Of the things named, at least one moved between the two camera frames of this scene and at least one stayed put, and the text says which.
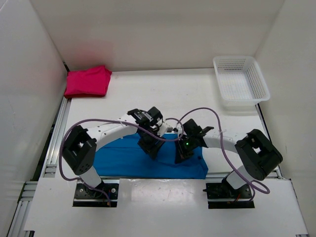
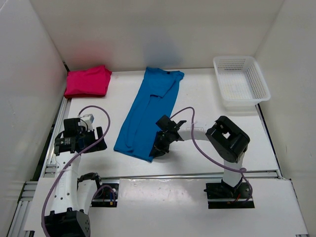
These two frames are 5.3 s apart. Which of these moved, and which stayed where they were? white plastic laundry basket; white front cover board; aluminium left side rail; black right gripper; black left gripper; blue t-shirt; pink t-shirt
Moved: blue t-shirt; black left gripper; black right gripper
Stayed: white front cover board; white plastic laundry basket; pink t-shirt; aluminium left side rail
